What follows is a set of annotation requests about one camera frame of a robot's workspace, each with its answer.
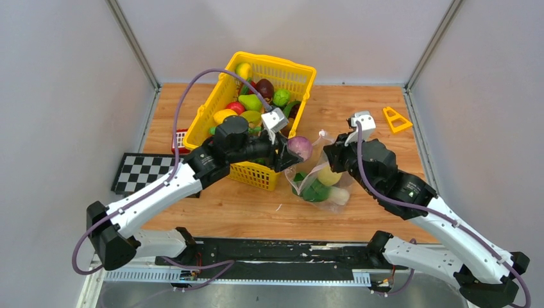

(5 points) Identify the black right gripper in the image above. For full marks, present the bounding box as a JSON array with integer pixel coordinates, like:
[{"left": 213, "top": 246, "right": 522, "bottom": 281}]
[{"left": 323, "top": 132, "right": 376, "bottom": 196}]

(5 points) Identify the purple onion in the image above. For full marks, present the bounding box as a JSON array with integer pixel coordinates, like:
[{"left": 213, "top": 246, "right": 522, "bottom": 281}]
[{"left": 287, "top": 136, "right": 313, "bottom": 161}]

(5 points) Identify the beige pear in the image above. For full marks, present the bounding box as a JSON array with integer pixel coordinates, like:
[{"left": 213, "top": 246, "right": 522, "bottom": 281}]
[{"left": 317, "top": 166, "right": 342, "bottom": 186}]

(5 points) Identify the clear zip top bag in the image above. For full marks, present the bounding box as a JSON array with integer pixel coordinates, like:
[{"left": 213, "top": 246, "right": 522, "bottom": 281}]
[{"left": 284, "top": 130, "right": 353, "bottom": 214}]

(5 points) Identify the green white bok choy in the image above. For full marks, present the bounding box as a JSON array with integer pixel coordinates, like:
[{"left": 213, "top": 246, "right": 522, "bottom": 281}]
[{"left": 291, "top": 179, "right": 350, "bottom": 206}]

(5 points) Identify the yellow plastic basket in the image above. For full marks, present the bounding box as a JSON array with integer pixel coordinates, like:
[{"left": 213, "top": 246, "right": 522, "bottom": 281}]
[{"left": 183, "top": 51, "right": 317, "bottom": 191}]

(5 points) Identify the yellow lemon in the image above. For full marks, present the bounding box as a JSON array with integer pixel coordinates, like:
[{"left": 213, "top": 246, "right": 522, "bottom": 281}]
[{"left": 212, "top": 108, "right": 238, "bottom": 125}]

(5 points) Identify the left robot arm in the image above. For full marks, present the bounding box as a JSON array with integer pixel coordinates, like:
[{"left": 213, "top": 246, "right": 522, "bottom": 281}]
[{"left": 84, "top": 110, "right": 303, "bottom": 271}]

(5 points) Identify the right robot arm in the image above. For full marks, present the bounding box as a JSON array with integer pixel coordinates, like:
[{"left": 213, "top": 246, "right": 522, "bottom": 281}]
[{"left": 324, "top": 134, "right": 531, "bottom": 307}]

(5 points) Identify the dark green cucumber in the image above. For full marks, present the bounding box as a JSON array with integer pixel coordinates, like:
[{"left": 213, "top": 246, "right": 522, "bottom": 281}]
[{"left": 283, "top": 100, "right": 302, "bottom": 119}]

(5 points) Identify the yellow green pepper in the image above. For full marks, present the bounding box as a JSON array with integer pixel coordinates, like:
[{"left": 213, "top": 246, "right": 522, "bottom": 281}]
[{"left": 240, "top": 110, "right": 262, "bottom": 127}]

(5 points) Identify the light green round fruit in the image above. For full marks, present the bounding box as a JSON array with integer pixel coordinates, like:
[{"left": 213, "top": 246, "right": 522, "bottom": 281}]
[{"left": 273, "top": 89, "right": 291, "bottom": 108}]

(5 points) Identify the green pear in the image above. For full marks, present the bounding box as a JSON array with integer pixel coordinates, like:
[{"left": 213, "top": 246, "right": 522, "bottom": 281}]
[{"left": 238, "top": 94, "right": 263, "bottom": 112}]

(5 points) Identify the red apple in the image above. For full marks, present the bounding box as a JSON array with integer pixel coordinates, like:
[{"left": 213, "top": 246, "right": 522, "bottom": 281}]
[{"left": 225, "top": 101, "right": 246, "bottom": 115}]

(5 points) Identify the dark red round fruit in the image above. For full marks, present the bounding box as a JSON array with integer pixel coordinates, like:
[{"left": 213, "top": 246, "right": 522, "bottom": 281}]
[{"left": 255, "top": 78, "right": 275, "bottom": 102}]

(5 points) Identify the yellow green lime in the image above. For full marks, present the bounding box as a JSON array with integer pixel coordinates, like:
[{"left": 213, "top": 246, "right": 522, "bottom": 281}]
[{"left": 235, "top": 62, "right": 253, "bottom": 80}]

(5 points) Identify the red window toy block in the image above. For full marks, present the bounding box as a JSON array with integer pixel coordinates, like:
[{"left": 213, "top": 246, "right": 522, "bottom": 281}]
[{"left": 171, "top": 129, "right": 191, "bottom": 155}]

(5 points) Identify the black white checkerboard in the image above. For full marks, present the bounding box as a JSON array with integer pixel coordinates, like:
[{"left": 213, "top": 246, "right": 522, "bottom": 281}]
[{"left": 111, "top": 153, "right": 174, "bottom": 196}]

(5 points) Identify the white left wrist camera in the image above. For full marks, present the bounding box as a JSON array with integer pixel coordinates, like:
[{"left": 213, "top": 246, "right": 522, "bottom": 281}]
[{"left": 261, "top": 108, "right": 289, "bottom": 145}]

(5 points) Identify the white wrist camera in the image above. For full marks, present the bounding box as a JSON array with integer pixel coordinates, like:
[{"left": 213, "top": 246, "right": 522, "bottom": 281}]
[
  {"left": 344, "top": 110, "right": 376, "bottom": 146},
  {"left": 261, "top": 108, "right": 289, "bottom": 145}
]

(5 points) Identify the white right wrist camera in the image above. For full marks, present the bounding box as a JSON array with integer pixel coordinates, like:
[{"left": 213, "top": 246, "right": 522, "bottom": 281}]
[{"left": 344, "top": 110, "right": 376, "bottom": 146}]

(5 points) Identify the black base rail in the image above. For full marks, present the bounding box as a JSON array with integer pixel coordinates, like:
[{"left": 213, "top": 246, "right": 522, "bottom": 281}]
[{"left": 173, "top": 237, "right": 393, "bottom": 281}]

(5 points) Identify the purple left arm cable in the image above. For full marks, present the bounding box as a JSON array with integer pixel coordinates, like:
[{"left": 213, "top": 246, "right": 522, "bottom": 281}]
[{"left": 71, "top": 68, "right": 273, "bottom": 276}]

